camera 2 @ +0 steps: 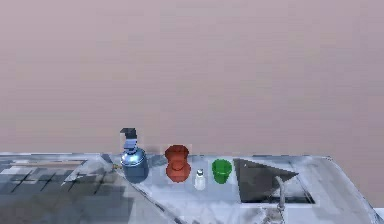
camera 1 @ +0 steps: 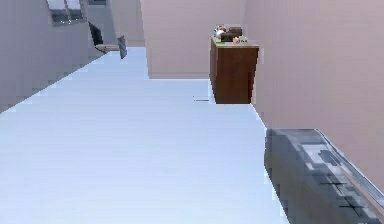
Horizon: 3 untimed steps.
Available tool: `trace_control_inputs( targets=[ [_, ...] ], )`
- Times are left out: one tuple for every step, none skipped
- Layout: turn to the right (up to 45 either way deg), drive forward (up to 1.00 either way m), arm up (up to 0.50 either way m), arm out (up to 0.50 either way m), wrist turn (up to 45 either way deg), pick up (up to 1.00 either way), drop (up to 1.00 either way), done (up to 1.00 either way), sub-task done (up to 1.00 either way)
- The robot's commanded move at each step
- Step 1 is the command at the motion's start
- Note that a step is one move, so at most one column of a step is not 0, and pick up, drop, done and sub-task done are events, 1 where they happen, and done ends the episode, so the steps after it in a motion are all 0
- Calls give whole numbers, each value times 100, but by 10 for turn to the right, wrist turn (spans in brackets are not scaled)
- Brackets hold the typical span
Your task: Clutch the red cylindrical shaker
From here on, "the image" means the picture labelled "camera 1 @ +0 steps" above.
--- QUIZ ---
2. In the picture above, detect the black chair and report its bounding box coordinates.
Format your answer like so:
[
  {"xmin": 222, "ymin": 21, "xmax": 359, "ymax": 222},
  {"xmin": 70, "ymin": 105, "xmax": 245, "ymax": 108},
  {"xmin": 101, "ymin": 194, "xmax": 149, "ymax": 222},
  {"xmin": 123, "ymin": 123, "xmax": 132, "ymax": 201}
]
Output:
[{"xmin": 88, "ymin": 21, "xmax": 104, "ymax": 47}]

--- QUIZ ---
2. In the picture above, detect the brown wooden cabinet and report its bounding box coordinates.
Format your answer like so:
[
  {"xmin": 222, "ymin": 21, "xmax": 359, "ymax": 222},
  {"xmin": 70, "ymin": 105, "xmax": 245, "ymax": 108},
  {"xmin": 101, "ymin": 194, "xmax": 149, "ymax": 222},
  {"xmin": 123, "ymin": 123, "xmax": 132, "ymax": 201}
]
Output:
[{"xmin": 209, "ymin": 36, "xmax": 260, "ymax": 105}]

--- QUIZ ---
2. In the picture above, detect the window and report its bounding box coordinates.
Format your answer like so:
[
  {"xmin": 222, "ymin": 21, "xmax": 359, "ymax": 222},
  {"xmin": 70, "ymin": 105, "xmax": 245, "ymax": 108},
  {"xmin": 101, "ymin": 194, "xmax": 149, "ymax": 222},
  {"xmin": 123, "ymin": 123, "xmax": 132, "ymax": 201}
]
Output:
[{"xmin": 45, "ymin": 0, "xmax": 88, "ymax": 25}]

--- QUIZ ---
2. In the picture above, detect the grey tilted panel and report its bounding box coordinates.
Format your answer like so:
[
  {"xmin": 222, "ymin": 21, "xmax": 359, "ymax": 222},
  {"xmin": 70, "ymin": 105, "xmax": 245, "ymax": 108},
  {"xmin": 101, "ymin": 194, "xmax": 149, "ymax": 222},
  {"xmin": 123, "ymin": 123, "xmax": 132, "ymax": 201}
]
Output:
[{"xmin": 117, "ymin": 34, "xmax": 128, "ymax": 60}]

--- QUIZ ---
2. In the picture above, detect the beige table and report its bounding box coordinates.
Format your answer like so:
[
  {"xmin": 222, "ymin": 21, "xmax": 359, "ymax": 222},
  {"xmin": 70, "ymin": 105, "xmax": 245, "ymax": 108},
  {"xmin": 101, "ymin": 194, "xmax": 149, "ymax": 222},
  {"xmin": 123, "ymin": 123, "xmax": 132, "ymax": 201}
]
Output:
[{"xmin": 95, "ymin": 43, "xmax": 120, "ymax": 54}]

